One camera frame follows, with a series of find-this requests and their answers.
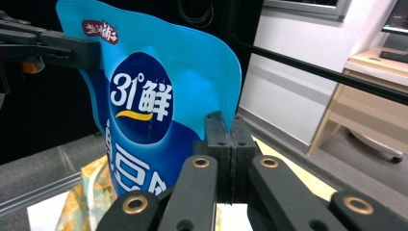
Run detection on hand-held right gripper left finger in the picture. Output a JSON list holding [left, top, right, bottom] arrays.
[[192, 111, 233, 204]]

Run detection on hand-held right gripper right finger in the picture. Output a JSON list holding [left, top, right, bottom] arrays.
[[231, 115, 262, 205]]

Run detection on blue snack packet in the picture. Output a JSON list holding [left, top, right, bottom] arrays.
[[56, 0, 242, 197]]

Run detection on white cabinet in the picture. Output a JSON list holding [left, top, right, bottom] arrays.
[[239, 0, 399, 147]]

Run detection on wooden desk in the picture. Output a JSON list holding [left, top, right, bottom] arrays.
[[307, 46, 408, 157]]

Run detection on office chair base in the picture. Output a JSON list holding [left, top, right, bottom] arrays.
[[346, 127, 406, 165]]

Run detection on grey framed panel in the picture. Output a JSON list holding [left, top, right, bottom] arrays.
[[263, 0, 353, 22]]

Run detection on dark keyboard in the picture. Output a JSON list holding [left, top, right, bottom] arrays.
[[379, 50, 408, 64]]

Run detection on black horizontal frame bar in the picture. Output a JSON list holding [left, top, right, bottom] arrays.
[[230, 38, 408, 107]]

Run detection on black coiled cable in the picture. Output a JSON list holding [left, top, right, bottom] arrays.
[[177, 0, 215, 26]]

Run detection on metal floor rail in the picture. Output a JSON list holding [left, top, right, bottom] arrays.
[[0, 170, 82, 217]]

